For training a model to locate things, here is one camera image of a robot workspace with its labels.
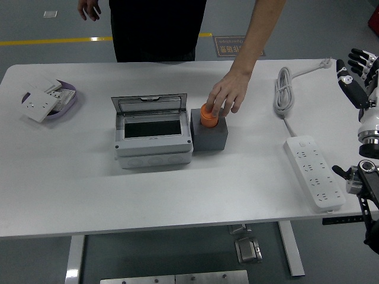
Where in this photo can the white power strip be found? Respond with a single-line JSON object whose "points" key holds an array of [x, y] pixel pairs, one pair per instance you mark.
{"points": [[311, 168]]}

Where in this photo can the small metal floor plate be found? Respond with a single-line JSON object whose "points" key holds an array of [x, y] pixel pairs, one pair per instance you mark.
{"points": [[50, 14]]}

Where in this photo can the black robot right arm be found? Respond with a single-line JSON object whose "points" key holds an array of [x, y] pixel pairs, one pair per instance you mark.
{"points": [[367, 183]]}

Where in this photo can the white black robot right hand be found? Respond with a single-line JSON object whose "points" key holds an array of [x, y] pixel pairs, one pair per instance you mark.
{"points": [[353, 91]]}

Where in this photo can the person's left hand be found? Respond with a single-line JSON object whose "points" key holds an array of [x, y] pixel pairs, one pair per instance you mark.
{"points": [[231, 88]]}

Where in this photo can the metal floor socket box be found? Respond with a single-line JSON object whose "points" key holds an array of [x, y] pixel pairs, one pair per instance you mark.
{"points": [[247, 251]]}

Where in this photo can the steel base plate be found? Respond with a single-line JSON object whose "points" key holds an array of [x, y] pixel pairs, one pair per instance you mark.
{"points": [[211, 277], [137, 279]]}

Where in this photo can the yellow floor tape line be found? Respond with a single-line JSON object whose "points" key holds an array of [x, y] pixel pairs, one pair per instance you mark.
{"points": [[59, 40]]}

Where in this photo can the person's left forearm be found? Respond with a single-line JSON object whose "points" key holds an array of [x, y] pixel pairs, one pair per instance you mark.
{"points": [[257, 35]]}

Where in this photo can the white wall socket plate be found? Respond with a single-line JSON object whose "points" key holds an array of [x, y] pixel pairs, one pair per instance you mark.
{"points": [[38, 105]]}

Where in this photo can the white table leg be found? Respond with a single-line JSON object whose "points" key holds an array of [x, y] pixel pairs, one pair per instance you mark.
{"points": [[291, 251], [74, 260]]}

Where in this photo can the person's right hand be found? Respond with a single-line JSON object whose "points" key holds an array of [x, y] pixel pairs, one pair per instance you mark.
{"points": [[90, 9]]}

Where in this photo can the purple tray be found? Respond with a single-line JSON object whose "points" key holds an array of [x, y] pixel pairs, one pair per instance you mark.
{"points": [[69, 87]]}

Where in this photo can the grey cube with round hole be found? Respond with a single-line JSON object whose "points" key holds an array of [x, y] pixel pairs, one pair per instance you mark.
{"points": [[210, 140]]}

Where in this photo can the person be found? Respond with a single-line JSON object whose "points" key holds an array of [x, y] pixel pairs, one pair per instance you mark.
{"points": [[154, 29]]}

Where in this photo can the red object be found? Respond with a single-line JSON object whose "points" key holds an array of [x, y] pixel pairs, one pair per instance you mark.
{"points": [[374, 20]]}

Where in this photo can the orange cylinder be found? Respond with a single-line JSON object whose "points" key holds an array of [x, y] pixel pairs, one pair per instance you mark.
{"points": [[207, 121]]}

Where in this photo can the metal bracket under table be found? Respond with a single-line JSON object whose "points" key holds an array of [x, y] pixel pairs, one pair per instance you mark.
{"points": [[237, 229]]}

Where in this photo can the grey electrical box clear lid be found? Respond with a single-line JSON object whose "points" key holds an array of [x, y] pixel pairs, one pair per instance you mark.
{"points": [[154, 148]]}

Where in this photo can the white socket plate with holes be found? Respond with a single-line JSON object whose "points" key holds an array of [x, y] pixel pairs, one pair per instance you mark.
{"points": [[63, 96]]}

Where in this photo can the brown floor sign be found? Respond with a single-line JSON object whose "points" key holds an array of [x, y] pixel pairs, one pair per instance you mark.
{"points": [[225, 47]]}

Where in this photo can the white wall switch plate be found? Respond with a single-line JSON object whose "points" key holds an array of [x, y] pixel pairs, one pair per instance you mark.
{"points": [[44, 83]]}

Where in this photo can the black table control panel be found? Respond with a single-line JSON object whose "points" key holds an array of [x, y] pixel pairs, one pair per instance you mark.
{"points": [[340, 220]]}

